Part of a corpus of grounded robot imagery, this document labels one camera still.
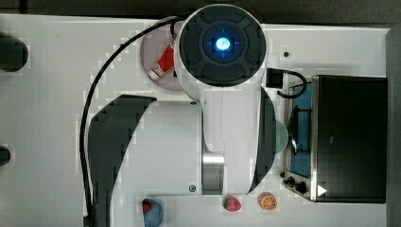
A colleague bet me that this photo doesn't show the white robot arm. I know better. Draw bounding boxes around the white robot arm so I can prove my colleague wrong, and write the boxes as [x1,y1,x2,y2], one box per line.
[87,4,275,227]

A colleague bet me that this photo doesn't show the red ketchup bottle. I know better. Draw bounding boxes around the red ketchup bottle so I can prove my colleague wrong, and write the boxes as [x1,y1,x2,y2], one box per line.
[148,40,175,80]

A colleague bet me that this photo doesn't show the green mug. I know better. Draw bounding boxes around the green mug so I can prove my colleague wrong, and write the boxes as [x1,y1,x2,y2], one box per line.
[275,121,288,154]

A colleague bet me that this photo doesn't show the grey round plate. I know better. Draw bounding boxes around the grey round plate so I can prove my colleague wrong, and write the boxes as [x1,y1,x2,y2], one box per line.
[140,25,183,92]

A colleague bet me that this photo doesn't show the toy strawberry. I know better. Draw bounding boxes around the toy strawberry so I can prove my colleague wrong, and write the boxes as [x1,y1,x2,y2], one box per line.
[222,196,242,212]

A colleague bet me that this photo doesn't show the red toy fruit in bowl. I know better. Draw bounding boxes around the red toy fruit in bowl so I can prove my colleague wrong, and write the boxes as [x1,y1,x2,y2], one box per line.
[142,200,152,214]

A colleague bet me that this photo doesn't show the toy orange half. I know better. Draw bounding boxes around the toy orange half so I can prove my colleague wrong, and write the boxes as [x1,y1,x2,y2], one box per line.
[258,192,277,211]

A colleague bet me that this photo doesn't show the blue bowl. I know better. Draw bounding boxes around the blue bowl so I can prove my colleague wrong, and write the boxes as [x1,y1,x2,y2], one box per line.
[143,199,165,227]

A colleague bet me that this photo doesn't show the black toaster oven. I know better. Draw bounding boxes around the black toaster oven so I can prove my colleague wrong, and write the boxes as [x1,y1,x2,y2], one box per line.
[281,75,388,203]

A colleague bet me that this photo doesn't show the black cylinder upper left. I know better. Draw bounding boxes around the black cylinder upper left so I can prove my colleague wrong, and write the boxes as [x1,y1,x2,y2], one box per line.
[0,32,28,72]

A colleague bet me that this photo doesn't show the black cylinder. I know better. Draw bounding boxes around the black cylinder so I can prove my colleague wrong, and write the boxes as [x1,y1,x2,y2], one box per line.
[0,146,10,166]
[0,32,28,72]

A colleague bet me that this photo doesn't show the black cylinder lower left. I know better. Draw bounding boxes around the black cylinder lower left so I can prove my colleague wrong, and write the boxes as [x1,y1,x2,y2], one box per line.
[0,146,10,166]

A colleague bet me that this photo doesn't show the black connector box with cable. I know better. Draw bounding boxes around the black connector box with cable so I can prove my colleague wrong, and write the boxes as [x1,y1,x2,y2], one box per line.
[266,68,307,99]

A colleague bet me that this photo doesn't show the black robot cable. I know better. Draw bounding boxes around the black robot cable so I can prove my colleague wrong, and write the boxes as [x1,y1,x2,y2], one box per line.
[78,15,190,227]

